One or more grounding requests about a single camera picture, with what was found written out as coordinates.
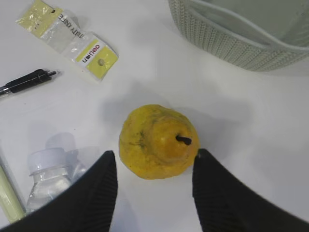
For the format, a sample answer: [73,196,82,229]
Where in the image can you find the clear plastic water bottle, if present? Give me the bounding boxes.
[26,132,86,214]

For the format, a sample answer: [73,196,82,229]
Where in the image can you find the yellow pear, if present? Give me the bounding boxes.
[118,104,200,180]

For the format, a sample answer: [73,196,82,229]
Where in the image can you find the yellow packaging paper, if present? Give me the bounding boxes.
[16,0,118,81]

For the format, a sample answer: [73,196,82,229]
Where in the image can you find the grey-green woven plastic basket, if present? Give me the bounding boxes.
[169,0,309,72]

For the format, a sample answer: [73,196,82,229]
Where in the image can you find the black gel pen right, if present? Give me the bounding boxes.
[0,69,59,97]

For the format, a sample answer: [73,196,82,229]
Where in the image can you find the yellow utility knife pen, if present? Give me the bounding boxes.
[0,160,26,224]

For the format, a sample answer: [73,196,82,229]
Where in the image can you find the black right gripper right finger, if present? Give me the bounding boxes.
[192,149,309,232]

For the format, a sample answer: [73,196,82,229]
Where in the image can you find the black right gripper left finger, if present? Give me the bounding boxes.
[2,150,118,232]

